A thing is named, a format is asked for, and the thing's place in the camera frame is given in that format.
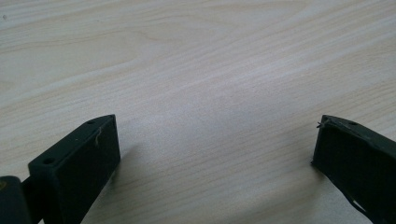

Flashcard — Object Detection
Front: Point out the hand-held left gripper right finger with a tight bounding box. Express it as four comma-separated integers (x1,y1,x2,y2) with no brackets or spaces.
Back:
311,114,396,224

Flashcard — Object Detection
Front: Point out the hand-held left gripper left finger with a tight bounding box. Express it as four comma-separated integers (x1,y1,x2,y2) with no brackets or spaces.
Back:
21,114,121,224

